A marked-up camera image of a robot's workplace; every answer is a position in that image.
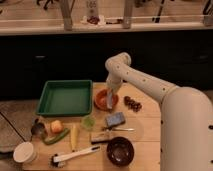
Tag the green plastic tray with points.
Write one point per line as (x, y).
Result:
(72, 98)

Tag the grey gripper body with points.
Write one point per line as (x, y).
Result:
(109, 100)

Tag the white round container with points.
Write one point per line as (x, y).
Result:
(24, 153)

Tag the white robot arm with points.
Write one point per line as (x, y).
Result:
(186, 142)

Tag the wooden block brush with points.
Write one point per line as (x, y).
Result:
(99, 137)

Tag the metal measuring cup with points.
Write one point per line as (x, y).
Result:
(38, 129)

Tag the yellow corn cob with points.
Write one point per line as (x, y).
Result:
(74, 137)

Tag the blue towel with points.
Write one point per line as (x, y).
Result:
(115, 119)

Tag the orange yellow fruit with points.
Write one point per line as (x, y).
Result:
(56, 126)

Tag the dark purple bowl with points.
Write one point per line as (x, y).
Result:
(120, 151)

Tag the red orange bowl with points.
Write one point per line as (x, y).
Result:
(100, 100)

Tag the small green cup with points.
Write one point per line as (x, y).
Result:
(88, 122)

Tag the green pepper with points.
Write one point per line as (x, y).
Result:
(57, 138)

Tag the dark grape bunch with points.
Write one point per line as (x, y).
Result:
(132, 104)

